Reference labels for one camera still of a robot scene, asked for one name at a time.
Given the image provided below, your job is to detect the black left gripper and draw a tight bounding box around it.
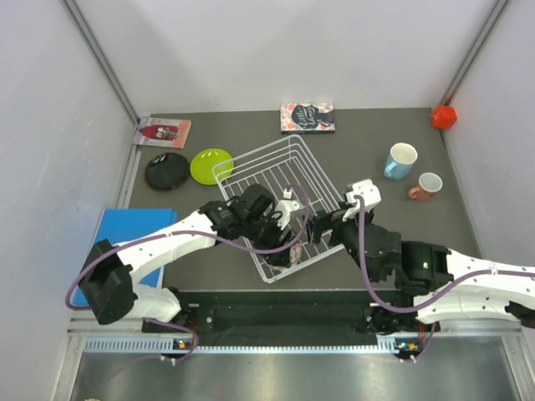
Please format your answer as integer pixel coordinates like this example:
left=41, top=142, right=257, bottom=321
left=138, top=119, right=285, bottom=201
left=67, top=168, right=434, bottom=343
left=242, top=211, right=296, bottom=268

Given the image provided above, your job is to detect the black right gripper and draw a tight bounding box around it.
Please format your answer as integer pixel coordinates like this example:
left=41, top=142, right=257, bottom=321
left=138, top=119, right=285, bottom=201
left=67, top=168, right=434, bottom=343
left=303, top=200, right=380, bottom=283

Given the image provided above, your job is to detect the red patterned white bowl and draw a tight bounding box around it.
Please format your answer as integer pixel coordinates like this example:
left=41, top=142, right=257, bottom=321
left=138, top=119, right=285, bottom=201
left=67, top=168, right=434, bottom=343
left=289, top=244, right=303, bottom=266

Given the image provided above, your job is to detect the lime green plate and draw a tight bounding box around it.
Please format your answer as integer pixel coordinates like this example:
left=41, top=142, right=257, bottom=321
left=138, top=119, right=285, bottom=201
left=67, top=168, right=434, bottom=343
left=190, top=148, right=234, bottom=185

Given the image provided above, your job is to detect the light blue mug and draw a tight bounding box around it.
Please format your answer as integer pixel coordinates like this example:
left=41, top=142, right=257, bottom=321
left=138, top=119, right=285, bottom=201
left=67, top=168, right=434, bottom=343
left=384, top=143, right=418, bottom=180

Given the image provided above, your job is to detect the salmon pink mug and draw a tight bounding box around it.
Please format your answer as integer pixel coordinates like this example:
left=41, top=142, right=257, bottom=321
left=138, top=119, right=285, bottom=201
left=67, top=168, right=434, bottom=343
left=408, top=172, right=443, bottom=202

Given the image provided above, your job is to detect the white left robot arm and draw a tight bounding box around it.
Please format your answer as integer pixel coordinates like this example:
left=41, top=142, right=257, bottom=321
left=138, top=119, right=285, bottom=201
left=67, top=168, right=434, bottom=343
left=78, top=184, right=304, bottom=332

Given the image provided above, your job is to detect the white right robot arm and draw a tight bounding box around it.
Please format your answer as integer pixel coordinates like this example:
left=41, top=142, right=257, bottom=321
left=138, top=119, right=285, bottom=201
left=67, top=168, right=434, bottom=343
left=307, top=197, right=534, bottom=331

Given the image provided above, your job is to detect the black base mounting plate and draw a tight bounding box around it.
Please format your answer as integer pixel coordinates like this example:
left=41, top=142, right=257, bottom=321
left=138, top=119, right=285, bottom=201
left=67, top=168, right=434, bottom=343
left=141, top=287, right=427, bottom=335

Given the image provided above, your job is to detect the floral Little Women book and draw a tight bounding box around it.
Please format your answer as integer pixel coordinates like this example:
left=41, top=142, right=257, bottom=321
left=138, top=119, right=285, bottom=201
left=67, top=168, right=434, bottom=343
left=280, top=102, right=335, bottom=135

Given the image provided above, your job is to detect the blue foam pad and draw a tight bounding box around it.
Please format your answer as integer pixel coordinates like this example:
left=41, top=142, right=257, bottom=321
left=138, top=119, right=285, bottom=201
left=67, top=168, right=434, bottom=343
left=71, top=207, right=178, bottom=308

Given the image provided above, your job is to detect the pink cover book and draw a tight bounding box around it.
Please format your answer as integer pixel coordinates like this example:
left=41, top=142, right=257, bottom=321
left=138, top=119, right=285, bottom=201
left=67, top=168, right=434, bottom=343
left=133, top=117, right=191, bottom=150

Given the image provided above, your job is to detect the red cube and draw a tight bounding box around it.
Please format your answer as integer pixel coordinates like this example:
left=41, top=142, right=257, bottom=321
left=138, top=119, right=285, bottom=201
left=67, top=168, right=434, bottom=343
left=430, top=104, right=457, bottom=129

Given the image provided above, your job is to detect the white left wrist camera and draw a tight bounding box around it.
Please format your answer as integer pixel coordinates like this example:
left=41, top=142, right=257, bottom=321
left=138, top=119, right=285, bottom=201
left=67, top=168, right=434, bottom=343
left=272, top=188, right=304, bottom=231

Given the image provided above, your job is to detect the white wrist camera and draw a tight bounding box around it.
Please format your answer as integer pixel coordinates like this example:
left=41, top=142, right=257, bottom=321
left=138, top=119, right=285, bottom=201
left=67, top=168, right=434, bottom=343
left=342, top=179, right=381, bottom=221
left=272, top=188, right=304, bottom=231

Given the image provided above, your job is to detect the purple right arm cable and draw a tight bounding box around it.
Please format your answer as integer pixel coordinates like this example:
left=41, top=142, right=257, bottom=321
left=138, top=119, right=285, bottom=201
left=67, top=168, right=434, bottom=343
left=353, top=194, right=535, bottom=363

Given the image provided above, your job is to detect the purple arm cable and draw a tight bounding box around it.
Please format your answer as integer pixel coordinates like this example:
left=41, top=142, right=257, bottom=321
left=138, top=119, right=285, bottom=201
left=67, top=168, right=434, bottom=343
left=353, top=194, right=535, bottom=363
left=64, top=183, right=311, bottom=363

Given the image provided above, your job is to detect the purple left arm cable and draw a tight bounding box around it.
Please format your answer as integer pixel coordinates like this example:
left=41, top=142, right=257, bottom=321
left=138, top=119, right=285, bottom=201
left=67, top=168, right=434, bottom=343
left=64, top=183, right=311, bottom=363

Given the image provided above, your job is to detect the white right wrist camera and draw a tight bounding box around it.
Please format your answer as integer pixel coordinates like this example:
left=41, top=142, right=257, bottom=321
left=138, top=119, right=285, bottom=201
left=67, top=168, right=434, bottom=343
left=342, top=179, right=381, bottom=221

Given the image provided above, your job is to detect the white wire dish rack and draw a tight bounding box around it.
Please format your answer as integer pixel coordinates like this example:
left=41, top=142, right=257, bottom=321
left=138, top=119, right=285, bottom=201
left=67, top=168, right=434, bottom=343
left=212, top=135, right=344, bottom=284

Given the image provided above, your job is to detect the grey slotted cable duct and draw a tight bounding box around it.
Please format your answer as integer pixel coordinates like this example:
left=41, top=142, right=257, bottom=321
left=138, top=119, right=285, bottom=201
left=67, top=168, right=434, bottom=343
left=84, top=337, right=417, bottom=354

